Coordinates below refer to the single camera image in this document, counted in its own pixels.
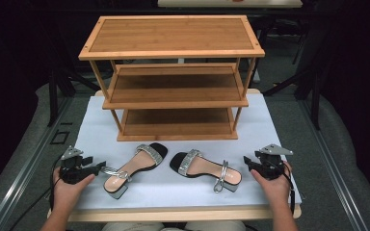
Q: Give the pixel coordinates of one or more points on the black metal stand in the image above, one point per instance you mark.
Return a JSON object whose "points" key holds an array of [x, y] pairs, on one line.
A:
{"points": [[53, 99], [316, 96]]}

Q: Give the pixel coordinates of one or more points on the person's left hand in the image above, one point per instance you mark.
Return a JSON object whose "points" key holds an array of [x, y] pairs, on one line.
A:
{"points": [[66, 195]]}

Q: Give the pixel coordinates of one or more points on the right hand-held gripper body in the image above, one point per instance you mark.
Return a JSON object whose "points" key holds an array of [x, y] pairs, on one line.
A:
{"points": [[271, 166]]}

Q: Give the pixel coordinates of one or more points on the wooden three-tier shoe rack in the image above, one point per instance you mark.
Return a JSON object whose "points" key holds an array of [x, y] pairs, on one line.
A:
{"points": [[172, 35]]}

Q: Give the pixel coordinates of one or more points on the white table mat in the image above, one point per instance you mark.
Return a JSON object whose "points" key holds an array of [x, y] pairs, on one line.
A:
{"points": [[173, 189]]}

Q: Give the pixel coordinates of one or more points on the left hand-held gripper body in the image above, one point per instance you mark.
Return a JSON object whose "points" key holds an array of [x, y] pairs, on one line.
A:
{"points": [[72, 170]]}

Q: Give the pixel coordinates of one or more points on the person's right hand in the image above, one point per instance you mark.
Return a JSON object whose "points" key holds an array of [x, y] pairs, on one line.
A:
{"points": [[277, 191]]}

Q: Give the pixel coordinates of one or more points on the light wooden table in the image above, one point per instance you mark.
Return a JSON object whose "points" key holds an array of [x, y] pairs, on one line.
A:
{"points": [[173, 214]]}

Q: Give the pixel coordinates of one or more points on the metal floor rail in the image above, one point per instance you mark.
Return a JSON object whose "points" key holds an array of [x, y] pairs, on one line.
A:
{"points": [[337, 179], [19, 183]]}

